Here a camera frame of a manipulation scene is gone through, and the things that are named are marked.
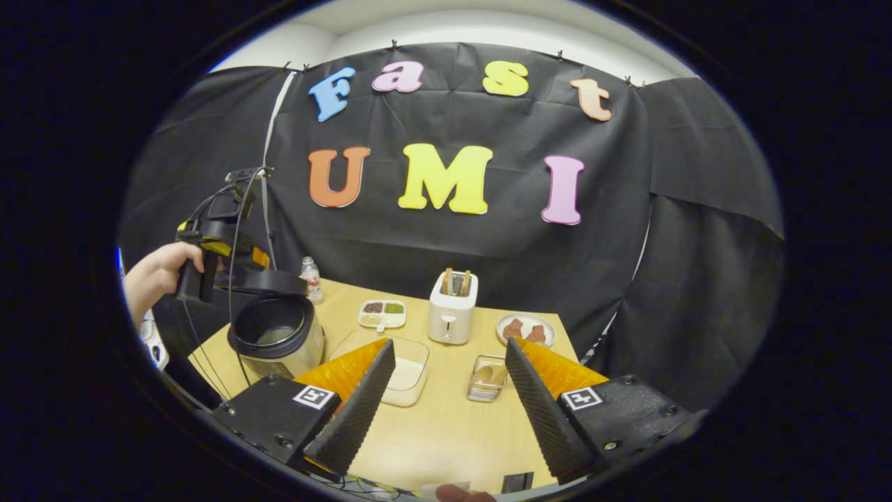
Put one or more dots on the white round plate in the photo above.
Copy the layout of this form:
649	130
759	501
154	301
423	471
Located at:
526	317

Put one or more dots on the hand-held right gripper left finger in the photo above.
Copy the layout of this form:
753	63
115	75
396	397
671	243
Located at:
355	418

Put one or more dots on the small clear bottle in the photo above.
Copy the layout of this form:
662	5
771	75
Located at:
312	282

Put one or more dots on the brown meat piece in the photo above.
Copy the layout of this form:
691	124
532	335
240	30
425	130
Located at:
513	330
536	334

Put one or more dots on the wooden spoon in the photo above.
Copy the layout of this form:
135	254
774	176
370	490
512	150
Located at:
483	376

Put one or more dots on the clear rice container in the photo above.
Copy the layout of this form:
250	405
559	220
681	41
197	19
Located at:
411	376

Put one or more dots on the white divided bean dish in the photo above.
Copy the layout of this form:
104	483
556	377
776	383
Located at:
382	317

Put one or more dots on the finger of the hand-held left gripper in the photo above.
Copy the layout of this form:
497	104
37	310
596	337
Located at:
244	256

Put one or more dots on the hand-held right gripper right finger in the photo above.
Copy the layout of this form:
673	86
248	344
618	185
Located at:
543	418

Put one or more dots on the white toaster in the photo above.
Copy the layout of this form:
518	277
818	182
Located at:
451	321

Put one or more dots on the toast slice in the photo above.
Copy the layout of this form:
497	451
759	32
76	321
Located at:
465	283
447	282

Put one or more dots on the black rice cooker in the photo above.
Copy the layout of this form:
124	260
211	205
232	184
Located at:
293	348

